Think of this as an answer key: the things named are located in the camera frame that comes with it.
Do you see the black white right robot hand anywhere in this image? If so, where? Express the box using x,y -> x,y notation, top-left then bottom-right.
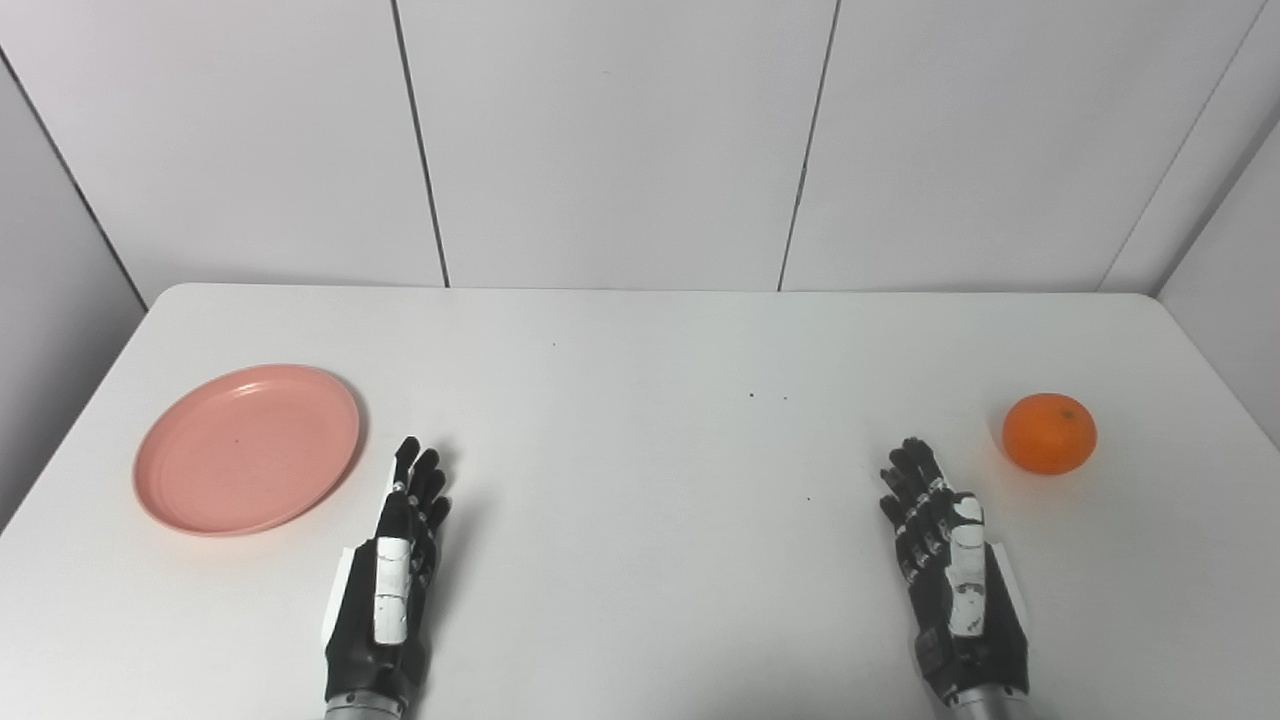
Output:
879,437 -> 1032,703

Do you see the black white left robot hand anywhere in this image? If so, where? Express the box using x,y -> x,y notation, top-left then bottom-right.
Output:
322,436 -> 452,705

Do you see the orange fruit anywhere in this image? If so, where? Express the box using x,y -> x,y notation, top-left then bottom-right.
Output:
1002,393 -> 1098,475

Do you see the pink round plate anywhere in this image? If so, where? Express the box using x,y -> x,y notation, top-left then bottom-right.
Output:
133,364 -> 361,538

